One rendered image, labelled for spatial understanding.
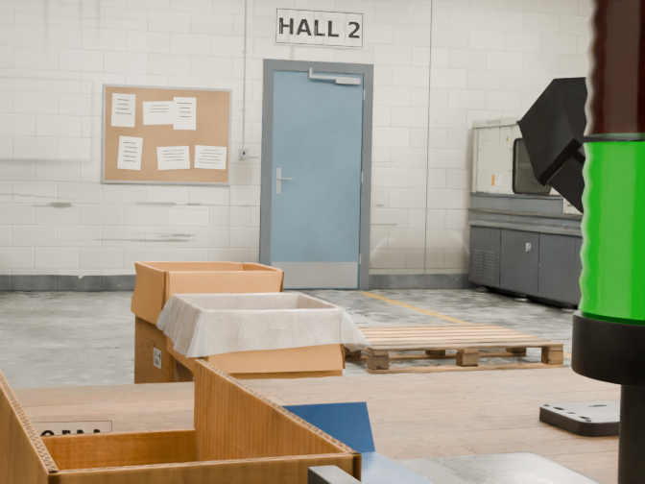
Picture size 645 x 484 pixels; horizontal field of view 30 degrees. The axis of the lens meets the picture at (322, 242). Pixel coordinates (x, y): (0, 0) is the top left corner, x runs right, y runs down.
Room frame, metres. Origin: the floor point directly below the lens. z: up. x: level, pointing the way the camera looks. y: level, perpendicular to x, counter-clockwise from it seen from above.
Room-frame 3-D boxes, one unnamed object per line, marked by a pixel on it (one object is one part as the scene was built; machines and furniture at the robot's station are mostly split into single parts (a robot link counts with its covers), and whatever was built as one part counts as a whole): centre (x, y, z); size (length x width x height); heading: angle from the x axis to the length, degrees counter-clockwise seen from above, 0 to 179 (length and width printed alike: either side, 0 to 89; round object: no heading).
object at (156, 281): (4.76, 0.45, 0.43); 0.57 x 0.53 x 0.58; 21
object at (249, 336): (4.19, 0.22, 0.40); 0.66 x 0.62 x 0.50; 17
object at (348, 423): (0.60, -0.02, 0.93); 0.15 x 0.07 x 0.03; 21
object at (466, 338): (7.30, -0.70, 0.07); 1.20 x 1.00 x 0.14; 109
